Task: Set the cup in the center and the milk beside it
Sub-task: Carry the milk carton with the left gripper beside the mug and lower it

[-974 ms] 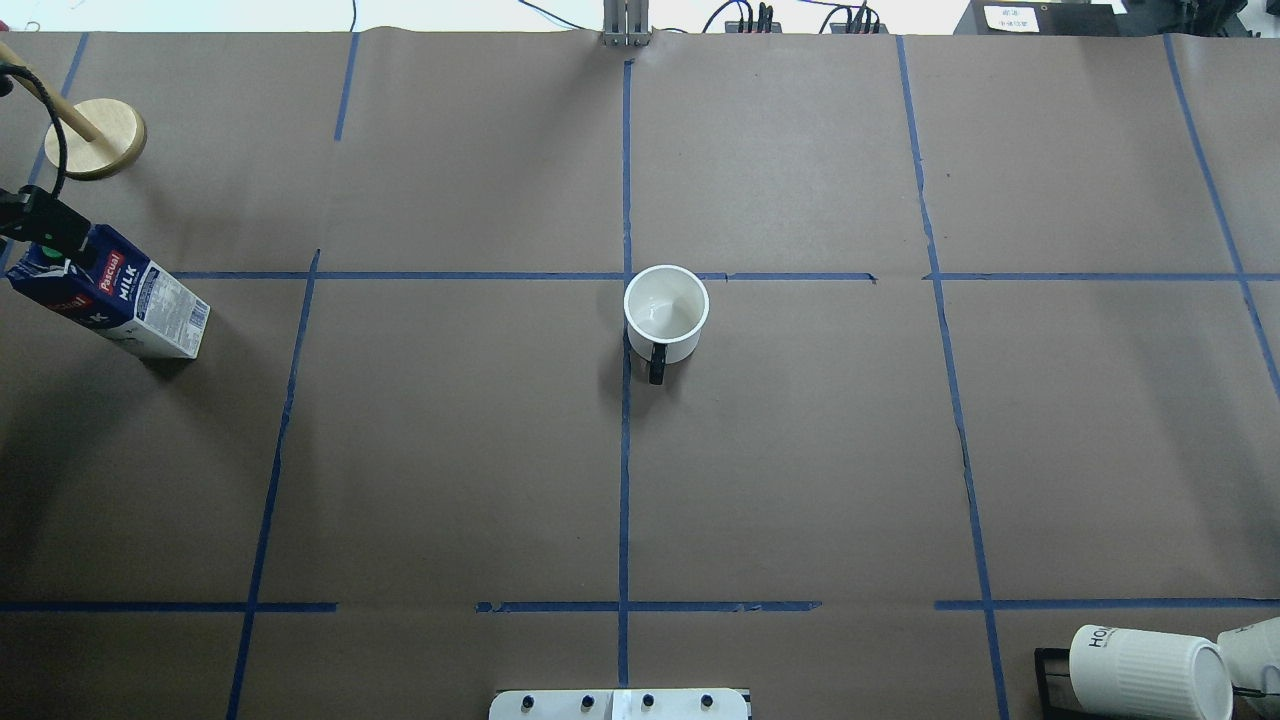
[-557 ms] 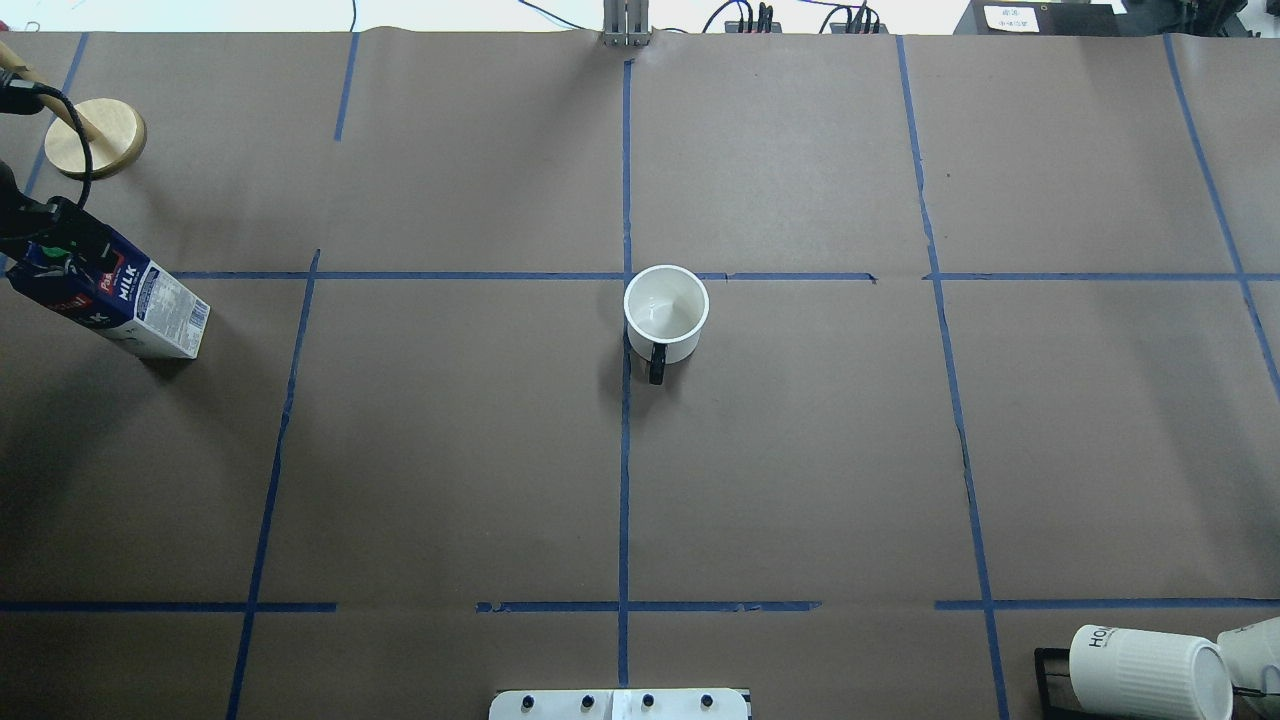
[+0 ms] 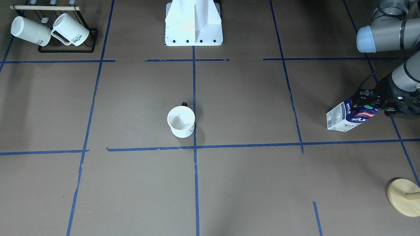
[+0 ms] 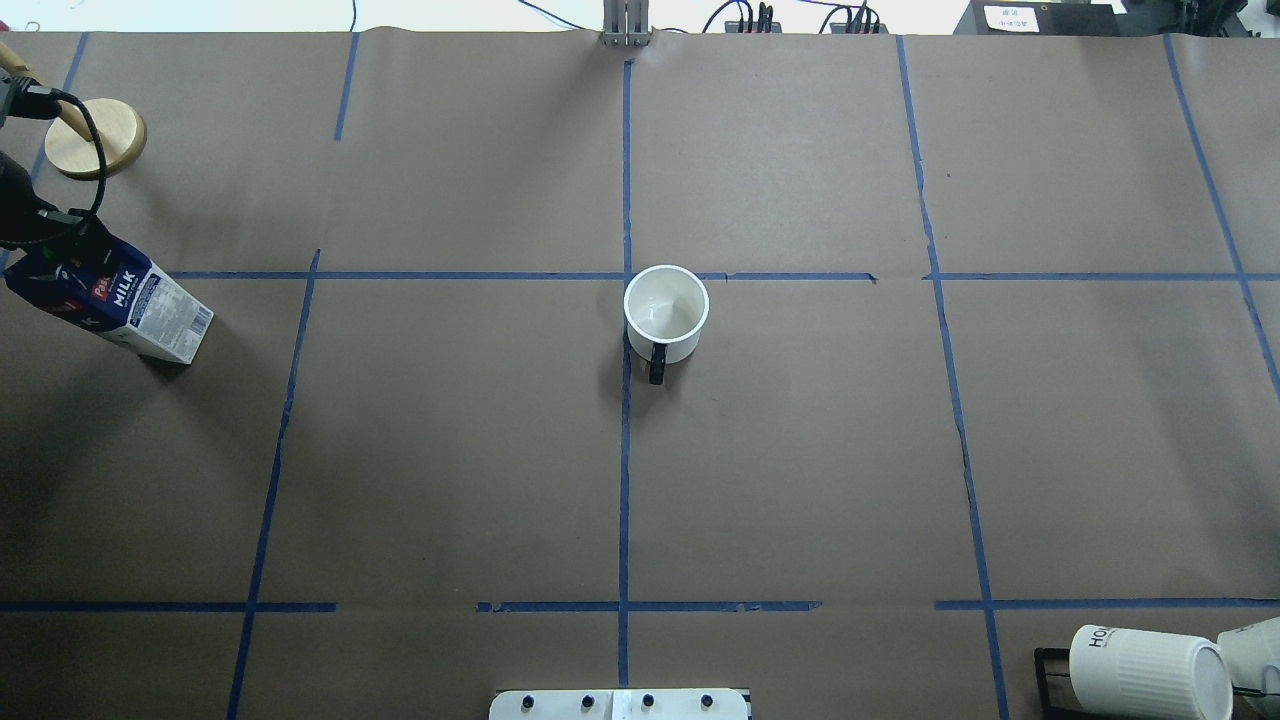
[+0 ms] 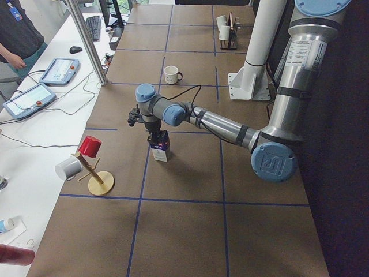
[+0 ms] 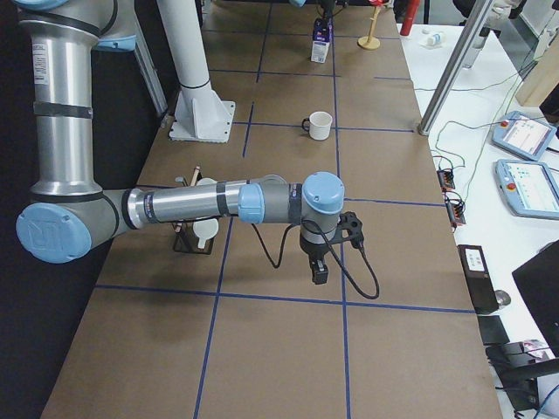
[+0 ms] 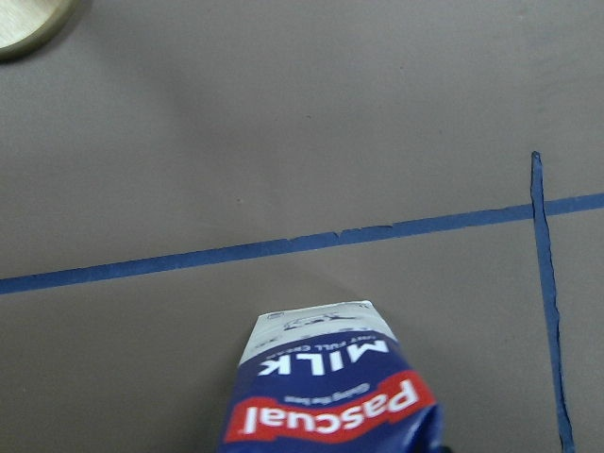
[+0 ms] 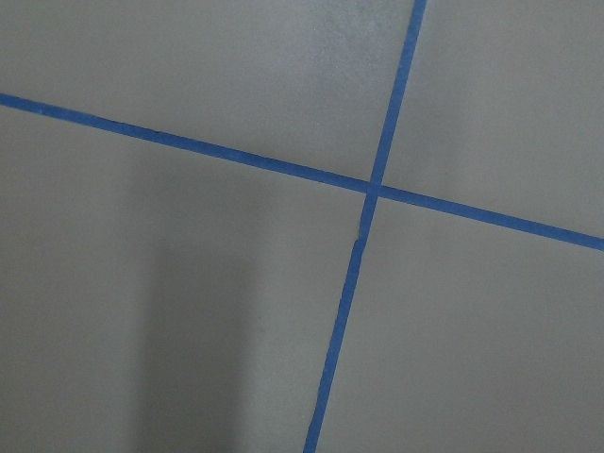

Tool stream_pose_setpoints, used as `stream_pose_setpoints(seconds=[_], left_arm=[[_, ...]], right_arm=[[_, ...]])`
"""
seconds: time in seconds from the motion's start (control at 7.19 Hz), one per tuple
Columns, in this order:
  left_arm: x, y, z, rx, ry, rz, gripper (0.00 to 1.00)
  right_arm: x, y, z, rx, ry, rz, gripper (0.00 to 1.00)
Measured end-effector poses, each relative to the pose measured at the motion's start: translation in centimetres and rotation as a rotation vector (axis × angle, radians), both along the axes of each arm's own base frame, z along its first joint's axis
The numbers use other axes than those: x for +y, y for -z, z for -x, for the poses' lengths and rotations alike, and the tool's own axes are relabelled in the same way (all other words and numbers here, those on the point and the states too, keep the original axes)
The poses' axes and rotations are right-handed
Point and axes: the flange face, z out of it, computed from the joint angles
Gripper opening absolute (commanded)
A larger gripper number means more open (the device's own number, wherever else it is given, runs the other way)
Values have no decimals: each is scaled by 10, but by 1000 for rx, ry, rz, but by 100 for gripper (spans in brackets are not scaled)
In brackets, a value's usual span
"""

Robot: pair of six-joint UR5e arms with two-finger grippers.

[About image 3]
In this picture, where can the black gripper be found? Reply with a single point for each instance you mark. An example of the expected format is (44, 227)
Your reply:
(383, 93)

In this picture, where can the blue milk carton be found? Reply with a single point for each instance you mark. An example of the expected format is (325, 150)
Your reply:
(345, 117)

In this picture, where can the white smiley mug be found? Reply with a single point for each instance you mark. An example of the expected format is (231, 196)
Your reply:
(181, 120)

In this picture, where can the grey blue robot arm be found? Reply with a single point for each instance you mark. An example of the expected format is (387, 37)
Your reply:
(389, 31)

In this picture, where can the wooden mug tree stand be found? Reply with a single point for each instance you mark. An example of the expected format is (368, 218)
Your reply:
(404, 196)

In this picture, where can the white HOME mug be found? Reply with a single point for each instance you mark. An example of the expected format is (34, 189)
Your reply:
(69, 31)

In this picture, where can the white ribbed mug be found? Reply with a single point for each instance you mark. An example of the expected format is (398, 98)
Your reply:
(30, 31)

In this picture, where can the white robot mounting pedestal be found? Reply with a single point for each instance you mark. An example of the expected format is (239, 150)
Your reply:
(193, 23)

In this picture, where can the black wire mug rack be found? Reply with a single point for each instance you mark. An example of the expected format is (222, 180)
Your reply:
(46, 12)

